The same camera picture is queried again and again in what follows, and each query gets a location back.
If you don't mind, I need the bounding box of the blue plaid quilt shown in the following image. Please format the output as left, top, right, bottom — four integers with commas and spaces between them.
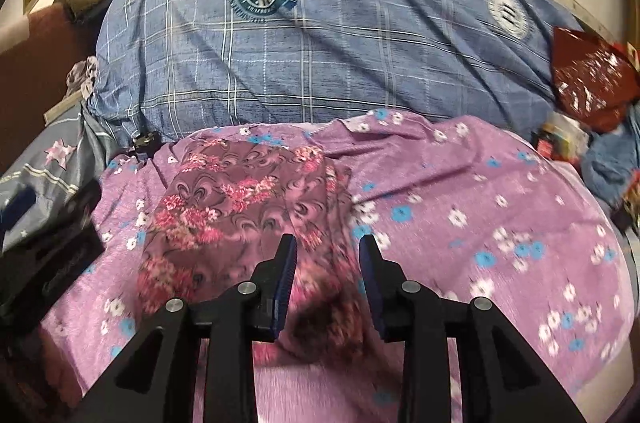
89, 0, 577, 144

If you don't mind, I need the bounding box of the brown wooden headboard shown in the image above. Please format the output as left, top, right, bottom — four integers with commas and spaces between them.
1, 4, 100, 170

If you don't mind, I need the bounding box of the grey star patterned pillow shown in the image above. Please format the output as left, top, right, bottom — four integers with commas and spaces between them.
1, 103, 122, 249

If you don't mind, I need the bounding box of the maroon floral small garment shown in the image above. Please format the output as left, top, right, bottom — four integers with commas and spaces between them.
135, 136, 402, 367

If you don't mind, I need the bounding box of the blue crumpled cloth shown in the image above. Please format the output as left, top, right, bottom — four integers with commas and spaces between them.
580, 103, 639, 207

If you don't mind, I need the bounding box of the dark red plastic bag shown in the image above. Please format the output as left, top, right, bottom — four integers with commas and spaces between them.
551, 27, 639, 134

